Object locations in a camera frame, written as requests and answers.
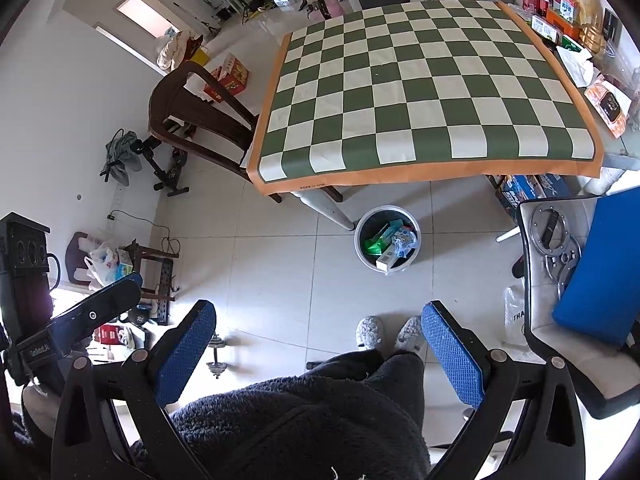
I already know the large chrome ring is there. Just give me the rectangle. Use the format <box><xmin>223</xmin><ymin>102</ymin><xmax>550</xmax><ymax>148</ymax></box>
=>
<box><xmin>528</xmin><ymin>202</ymin><xmax>584</xmax><ymax>262</ymax></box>

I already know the orange box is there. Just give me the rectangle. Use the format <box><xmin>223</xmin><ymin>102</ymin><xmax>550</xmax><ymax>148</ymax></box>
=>
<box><xmin>546</xmin><ymin>7</ymin><xmax>582</xmax><ymax>39</ymax></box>

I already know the brown wooden chair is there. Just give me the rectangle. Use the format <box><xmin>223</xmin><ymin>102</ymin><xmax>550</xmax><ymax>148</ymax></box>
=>
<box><xmin>148</xmin><ymin>61</ymin><xmax>284</xmax><ymax>204</ymax></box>

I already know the black metal dumbbell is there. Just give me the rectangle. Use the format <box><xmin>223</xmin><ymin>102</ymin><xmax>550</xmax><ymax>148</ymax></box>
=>
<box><xmin>206</xmin><ymin>332</ymin><xmax>226</xmax><ymax>380</ymax></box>

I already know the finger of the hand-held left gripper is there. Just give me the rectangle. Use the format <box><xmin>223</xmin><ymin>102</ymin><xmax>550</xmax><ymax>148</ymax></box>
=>
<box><xmin>49</xmin><ymin>273</ymin><xmax>144</xmax><ymax>357</ymax></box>

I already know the red packet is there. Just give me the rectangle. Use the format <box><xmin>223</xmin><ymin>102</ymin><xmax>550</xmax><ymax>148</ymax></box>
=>
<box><xmin>94</xmin><ymin>323</ymin><xmax>122</xmax><ymax>346</ymax></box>

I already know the white round trash bin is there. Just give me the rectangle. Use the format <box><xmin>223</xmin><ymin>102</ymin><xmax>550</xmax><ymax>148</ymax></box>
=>
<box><xmin>354</xmin><ymin>205</ymin><xmax>422</xmax><ymax>275</ymax></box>

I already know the white paper bag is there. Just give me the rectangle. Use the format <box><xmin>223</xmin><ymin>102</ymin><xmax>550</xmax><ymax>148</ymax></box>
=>
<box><xmin>556</xmin><ymin>46</ymin><xmax>597</xmax><ymax>89</ymax></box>

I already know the white office chair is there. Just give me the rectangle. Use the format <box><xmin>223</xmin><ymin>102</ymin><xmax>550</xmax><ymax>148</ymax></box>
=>
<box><xmin>517</xmin><ymin>196</ymin><xmax>640</xmax><ymax>421</ymax></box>

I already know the grey fluffy slipper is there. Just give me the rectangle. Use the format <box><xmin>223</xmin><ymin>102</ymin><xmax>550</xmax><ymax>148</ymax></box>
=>
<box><xmin>355</xmin><ymin>315</ymin><xmax>385</xmax><ymax>351</ymax></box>
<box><xmin>394</xmin><ymin>315</ymin><xmax>427</xmax><ymax>354</ymax></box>

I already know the blue printed carton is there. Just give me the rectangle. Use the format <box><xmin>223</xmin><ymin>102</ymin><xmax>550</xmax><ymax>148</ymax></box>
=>
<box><xmin>494</xmin><ymin>174</ymin><xmax>572</xmax><ymax>219</ymax></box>

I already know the teal box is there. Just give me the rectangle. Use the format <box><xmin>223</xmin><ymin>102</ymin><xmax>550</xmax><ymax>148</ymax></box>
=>
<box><xmin>115</xmin><ymin>248</ymin><xmax>134</xmax><ymax>281</ymax></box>

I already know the black perforated board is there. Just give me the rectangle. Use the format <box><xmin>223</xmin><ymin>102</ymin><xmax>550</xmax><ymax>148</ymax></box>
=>
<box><xmin>151</xmin><ymin>257</ymin><xmax>177</xmax><ymax>324</ymax></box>

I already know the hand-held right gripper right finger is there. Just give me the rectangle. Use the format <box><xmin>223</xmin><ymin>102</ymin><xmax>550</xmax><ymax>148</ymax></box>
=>
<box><xmin>421</xmin><ymin>301</ymin><xmax>586</xmax><ymax>480</ymax></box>

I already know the small chrome ring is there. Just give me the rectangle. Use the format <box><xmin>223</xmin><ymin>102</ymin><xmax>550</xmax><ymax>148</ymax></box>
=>
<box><xmin>544</xmin><ymin>249</ymin><xmax>582</xmax><ymax>292</ymax></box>

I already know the green packet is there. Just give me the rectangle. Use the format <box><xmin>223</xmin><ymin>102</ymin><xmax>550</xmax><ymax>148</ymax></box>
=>
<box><xmin>363</xmin><ymin>222</ymin><xmax>397</xmax><ymax>257</ymax></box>

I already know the grey cloth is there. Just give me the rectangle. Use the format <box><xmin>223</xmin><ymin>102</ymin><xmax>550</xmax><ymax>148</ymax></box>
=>
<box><xmin>104</xmin><ymin>129</ymin><xmax>144</xmax><ymax>184</ymax></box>

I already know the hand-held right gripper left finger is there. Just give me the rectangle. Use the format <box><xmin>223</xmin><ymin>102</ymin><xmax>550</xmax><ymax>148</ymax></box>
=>
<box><xmin>50</xmin><ymin>300</ymin><xmax>218</xmax><ymax>480</ymax></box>

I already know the brown round stool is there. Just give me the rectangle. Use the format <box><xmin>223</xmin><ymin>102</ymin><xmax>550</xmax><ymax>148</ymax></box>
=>
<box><xmin>66</xmin><ymin>231</ymin><xmax>102</xmax><ymax>287</ymax></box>

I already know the orange snack packet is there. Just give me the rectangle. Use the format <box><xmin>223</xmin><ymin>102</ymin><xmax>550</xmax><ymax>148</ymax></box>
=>
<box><xmin>584</xmin><ymin>76</ymin><xmax>632</xmax><ymax>139</ymax></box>

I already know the white stuffed bag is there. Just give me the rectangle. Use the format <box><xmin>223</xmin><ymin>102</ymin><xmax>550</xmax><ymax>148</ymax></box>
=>
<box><xmin>154</xmin><ymin>29</ymin><xmax>189</xmax><ymax>71</ymax></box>

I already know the black cable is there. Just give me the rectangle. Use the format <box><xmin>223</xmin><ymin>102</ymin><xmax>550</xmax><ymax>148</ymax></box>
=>
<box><xmin>106</xmin><ymin>209</ymin><xmax>182</xmax><ymax>257</ymax></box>

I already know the dark wooden stool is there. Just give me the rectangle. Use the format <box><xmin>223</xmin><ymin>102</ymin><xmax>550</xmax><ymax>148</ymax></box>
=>
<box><xmin>121</xmin><ymin>239</ymin><xmax>181</xmax><ymax>304</ymax></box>

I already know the black exercise machine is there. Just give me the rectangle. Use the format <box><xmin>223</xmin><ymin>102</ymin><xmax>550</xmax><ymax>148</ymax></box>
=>
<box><xmin>100</xmin><ymin>132</ymin><xmax>191</xmax><ymax>199</ymax></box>

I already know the crumpled clear plastic wrapper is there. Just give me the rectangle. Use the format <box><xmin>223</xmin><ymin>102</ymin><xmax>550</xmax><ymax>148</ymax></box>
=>
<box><xmin>394</xmin><ymin>232</ymin><xmax>420</xmax><ymax>260</ymax></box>

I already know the green white checkered tablecloth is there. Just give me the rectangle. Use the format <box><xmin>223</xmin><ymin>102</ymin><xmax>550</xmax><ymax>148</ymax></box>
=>
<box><xmin>246</xmin><ymin>0</ymin><xmax>605</xmax><ymax>197</ymax></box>

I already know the white printed plastic bag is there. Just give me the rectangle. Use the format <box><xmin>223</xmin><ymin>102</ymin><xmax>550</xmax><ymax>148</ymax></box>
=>
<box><xmin>83</xmin><ymin>241</ymin><xmax>121</xmax><ymax>291</ymax></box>

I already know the blue seat cushion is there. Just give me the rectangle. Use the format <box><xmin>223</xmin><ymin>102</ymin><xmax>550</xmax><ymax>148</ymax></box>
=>
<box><xmin>551</xmin><ymin>192</ymin><xmax>640</xmax><ymax>349</ymax></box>

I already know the red printed carton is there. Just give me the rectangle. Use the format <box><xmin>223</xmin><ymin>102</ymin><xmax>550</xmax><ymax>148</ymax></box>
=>
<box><xmin>204</xmin><ymin>54</ymin><xmax>249</xmax><ymax>104</ymax></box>

